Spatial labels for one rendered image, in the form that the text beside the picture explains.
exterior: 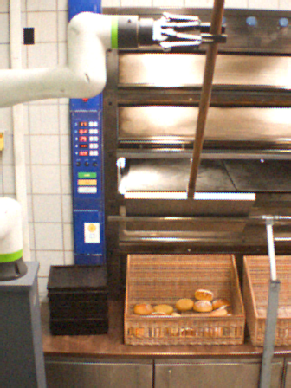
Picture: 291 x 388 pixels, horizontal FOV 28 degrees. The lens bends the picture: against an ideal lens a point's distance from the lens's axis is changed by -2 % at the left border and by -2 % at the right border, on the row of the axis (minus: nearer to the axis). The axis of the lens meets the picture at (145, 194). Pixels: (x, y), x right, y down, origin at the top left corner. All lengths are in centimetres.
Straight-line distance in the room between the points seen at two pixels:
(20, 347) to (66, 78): 90
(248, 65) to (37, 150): 113
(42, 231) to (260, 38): 148
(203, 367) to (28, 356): 101
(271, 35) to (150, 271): 134
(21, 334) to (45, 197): 120
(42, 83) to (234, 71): 143
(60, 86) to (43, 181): 144
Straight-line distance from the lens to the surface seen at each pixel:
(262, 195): 299
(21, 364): 200
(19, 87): 169
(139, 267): 304
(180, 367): 271
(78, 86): 155
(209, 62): 170
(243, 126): 290
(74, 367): 274
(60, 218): 302
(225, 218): 260
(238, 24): 289
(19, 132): 294
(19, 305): 190
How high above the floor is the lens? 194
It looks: 15 degrees down
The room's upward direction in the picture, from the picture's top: straight up
